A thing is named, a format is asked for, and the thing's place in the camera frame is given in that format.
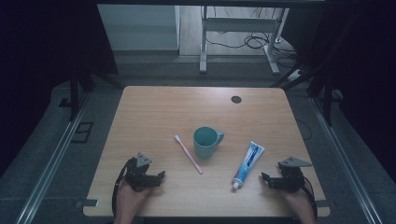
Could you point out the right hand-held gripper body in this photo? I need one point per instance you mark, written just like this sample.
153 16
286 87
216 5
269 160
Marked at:
291 179

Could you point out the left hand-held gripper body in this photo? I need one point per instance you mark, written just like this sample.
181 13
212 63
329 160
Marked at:
138 177

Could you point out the blue and white toothpaste tube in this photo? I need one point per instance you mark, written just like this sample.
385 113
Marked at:
249 161

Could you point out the person's right hand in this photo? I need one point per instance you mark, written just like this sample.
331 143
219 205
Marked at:
300 200

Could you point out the person's left hand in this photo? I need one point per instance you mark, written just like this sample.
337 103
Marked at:
127 199

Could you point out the pink toothbrush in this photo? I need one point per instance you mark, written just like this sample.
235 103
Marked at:
190 155

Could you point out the teal cup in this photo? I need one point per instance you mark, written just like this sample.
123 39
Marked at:
205 146

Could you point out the black metal stand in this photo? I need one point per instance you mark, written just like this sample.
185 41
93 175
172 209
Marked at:
74 93
327 99

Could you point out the dark curtain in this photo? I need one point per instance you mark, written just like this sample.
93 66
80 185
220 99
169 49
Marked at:
46 62
358 62

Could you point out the grey table corner bracket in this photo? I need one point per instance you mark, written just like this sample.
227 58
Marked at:
87 203
323 204

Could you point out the aluminium floor rail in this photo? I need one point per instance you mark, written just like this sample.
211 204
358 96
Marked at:
53 158
345 161

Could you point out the black floor bracket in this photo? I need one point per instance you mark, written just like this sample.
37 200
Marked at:
82 132

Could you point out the white desk frame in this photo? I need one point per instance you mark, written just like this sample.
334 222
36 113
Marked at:
239 24

